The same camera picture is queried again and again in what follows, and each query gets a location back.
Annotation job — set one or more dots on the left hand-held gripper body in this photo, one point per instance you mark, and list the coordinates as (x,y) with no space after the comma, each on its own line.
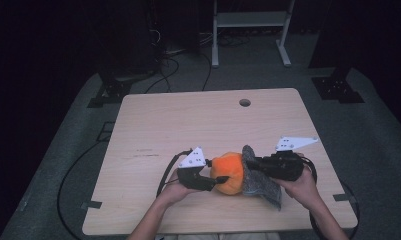
(193,175)

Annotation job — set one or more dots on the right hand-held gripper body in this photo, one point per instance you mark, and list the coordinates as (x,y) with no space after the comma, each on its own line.
(284,166)

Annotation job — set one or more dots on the orange plush toy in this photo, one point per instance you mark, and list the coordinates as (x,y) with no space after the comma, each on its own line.
(228,173)

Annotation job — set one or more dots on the grey cloth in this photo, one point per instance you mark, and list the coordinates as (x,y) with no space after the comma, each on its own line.
(261,190)

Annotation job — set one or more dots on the person's left hand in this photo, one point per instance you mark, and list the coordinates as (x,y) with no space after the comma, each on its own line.
(176,193)

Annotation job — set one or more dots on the person's right hand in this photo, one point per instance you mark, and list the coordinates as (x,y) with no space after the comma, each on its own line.
(303,191)

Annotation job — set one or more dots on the grey tape strip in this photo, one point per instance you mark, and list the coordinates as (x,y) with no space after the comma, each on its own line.
(92,204)
(341,197)

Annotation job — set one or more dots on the black stand base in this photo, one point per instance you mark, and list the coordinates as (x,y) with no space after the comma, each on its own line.
(109,93)
(338,89)

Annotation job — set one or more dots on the black tape square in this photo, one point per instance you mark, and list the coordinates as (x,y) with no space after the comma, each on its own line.
(100,135)

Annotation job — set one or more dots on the white metal stand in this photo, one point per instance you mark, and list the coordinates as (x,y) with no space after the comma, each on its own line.
(251,19)

